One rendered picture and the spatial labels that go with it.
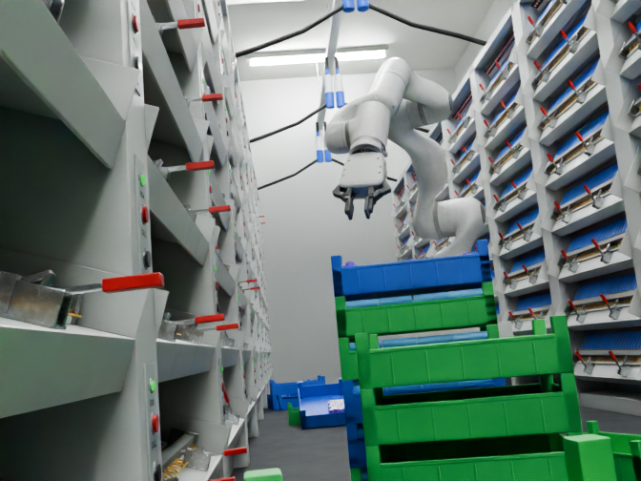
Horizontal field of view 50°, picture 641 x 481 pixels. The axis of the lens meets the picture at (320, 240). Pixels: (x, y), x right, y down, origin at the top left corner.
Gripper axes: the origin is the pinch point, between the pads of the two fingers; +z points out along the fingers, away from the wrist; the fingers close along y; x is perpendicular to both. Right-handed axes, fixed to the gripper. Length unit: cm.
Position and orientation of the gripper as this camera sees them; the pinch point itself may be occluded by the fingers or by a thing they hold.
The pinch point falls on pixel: (359, 208)
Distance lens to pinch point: 150.6
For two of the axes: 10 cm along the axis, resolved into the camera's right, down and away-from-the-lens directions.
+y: -9.6, 0.5, 2.9
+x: -2.5, -6.3, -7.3
